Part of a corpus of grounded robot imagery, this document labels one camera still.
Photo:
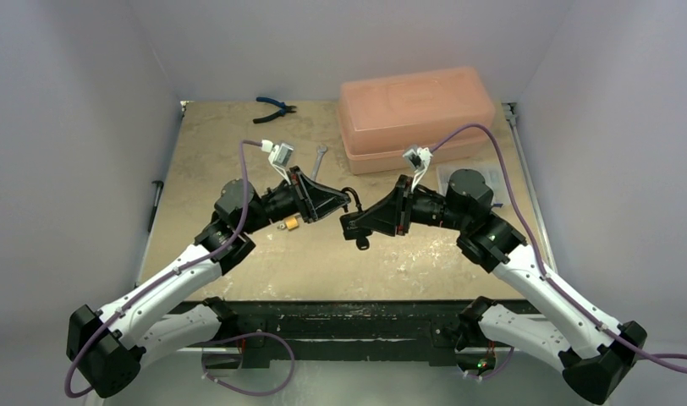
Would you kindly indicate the clear plastic organizer box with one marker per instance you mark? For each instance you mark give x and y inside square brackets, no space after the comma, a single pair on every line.
[492,175]

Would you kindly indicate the pink plastic toolbox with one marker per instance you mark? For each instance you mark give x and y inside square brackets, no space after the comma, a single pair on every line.
[380,118]

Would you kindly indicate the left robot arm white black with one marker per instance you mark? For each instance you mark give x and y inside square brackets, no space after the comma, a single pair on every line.
[109,346]

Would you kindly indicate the black padlock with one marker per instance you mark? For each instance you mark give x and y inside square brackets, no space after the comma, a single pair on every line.
[350,232]

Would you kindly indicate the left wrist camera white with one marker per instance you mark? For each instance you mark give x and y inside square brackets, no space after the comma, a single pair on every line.
[279,155]

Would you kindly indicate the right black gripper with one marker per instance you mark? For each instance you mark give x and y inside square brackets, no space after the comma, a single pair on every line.
[403,204]

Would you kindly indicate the silver open-end wrench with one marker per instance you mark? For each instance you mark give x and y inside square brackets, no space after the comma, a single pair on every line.
[321,151]

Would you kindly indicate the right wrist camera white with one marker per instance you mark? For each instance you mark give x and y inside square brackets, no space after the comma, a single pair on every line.
[419,159]

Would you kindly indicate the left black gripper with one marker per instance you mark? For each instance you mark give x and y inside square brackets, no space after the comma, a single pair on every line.
[311,200]

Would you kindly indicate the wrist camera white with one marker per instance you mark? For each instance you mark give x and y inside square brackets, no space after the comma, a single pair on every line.
[279,155]
[419,159]

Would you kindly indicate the brass padlock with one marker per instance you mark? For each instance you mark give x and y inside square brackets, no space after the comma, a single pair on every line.
[289,223]

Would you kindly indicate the black mounting base plate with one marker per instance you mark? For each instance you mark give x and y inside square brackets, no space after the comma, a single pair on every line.
[429,331]

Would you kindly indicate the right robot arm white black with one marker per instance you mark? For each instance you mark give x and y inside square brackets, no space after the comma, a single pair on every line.
[591,349]

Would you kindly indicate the black key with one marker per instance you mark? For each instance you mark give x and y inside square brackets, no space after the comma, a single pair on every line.
[362,243]

